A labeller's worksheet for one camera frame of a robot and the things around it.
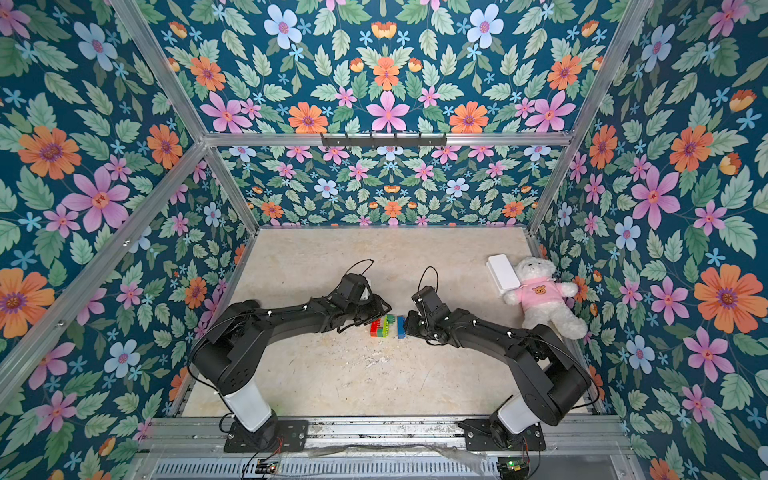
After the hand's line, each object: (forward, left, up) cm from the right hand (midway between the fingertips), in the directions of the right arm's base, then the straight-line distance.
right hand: (406, 325), depth 89 cm
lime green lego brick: (0, +6, -2) cm, 7 cm away
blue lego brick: (+1, +2, -5) cm, 5 cm away
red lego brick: (0, +10, -1) cm, 10 cm away
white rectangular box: (+20, -32, 0) cm, 38 cm away
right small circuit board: (-33, -27, -8) cm, 44 cm away
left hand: (+5, +4, +2) cm, 7 cm away
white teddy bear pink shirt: (+10, -42, +3) cm, 43 cm away
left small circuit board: (-36, +33, -7) cm, 49 cm away
